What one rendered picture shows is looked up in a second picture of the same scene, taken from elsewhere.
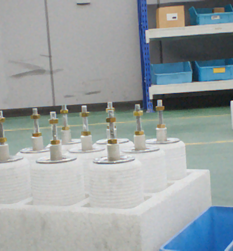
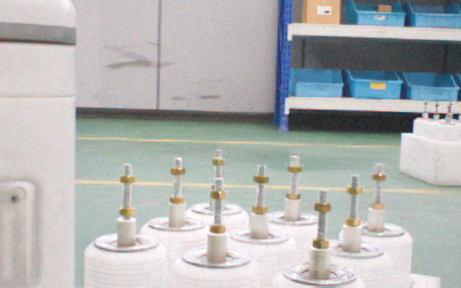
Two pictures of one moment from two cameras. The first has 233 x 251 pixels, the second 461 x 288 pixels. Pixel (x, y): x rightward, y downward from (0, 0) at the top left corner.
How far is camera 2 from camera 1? 0.31 m
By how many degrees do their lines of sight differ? 2
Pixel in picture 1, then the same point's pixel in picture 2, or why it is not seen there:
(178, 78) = (324, 90)
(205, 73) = (359, 88)
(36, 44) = (142, 28)
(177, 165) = (400, 273)
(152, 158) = (375, 269)
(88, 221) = not seen: outside the picture
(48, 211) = not seen: outside the picture
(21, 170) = (155, 266)
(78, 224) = not seen: outside the picture
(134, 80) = (265, 87)
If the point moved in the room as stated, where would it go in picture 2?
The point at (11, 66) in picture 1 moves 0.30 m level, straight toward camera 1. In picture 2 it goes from (108, 53) to (108, 52)
